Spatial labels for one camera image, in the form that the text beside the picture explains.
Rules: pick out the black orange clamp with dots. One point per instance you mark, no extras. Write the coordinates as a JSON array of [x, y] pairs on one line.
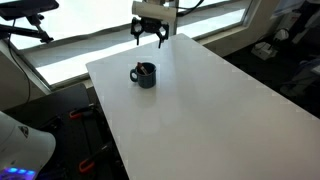
[[78, 113], [89, 163]]

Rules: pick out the black orange clamp lower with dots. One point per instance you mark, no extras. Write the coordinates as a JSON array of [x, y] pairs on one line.
[[89, 163]]

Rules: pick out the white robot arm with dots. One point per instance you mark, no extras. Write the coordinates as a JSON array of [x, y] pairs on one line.
[[153, 17]]

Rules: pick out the black perforated mounting board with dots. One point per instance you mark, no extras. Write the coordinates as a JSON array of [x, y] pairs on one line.
[[77, 140]]

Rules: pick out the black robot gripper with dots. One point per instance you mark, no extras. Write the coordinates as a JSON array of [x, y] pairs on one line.
[[149, 25]]

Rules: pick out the black orange clamp upper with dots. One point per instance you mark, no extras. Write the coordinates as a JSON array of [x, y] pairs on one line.
[[78, 113]]

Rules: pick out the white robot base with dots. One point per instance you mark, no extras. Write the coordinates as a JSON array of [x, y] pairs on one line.
[[24, 151]]

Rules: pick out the orange capped marker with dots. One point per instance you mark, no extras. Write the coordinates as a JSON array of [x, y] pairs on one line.
[[141, 67]]

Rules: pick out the black camera on stand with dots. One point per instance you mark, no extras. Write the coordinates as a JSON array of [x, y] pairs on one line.
[[32, 11]]

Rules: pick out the dark teal ceramic mug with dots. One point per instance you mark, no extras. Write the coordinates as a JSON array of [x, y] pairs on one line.
[[144, 81]]

